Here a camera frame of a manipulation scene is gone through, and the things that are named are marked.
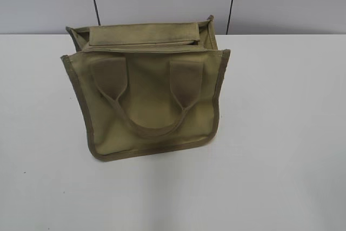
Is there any yellow canvas tote bag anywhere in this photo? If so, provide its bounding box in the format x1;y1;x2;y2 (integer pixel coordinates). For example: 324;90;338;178
62;16;230;161

